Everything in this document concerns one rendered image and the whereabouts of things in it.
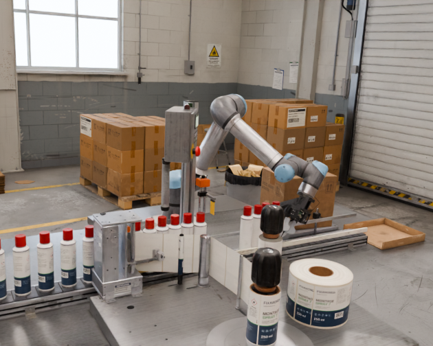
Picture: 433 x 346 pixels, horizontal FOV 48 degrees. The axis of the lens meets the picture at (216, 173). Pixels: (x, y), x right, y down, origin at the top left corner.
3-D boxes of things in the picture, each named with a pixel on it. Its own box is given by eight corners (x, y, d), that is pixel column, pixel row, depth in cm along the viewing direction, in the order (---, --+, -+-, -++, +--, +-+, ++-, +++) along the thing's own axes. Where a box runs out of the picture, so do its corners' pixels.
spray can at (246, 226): (241, 256, 201) (245, 209, 196) (236, 251, 206) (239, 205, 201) (253, 255, 203) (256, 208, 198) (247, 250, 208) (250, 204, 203)
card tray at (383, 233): (382, 250, 229) (383, 241, 228) (342, 231, 251) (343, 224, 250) (424, 241, 244) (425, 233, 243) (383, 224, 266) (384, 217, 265)
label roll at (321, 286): (294, 292, 173) (297, 254, 169) (352, 305, 165) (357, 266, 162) (278, 318, 155) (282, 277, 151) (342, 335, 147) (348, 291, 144)
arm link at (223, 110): (211, 92, 205) (298, 171, 196) (222, 90, 215) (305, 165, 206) (196, 113, 210) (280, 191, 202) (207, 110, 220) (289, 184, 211)
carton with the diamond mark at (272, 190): (280, 231, 240) (284, 178, 234) (258, 216, 262) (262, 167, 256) (332, 226, 252) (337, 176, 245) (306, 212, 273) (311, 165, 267)
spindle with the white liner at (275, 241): (263, 292, 172) (270, 211, 165) (249, 281, 179) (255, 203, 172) (284, 287, 176) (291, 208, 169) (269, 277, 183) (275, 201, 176)
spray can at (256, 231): (253, 255, 203) (257, 208, 198) (246, 250, 207) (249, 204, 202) (263, 252, 206) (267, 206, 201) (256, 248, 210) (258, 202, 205)
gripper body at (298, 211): (293, 220, 206) (307, 194, 206) (281, 213, 213) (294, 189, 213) (305, 226, 210) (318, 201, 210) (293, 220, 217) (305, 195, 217)
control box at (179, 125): (163, 161, 182) (165, 110, 177) (172, 152, 198) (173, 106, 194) (190, 163, 181) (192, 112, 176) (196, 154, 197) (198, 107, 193)
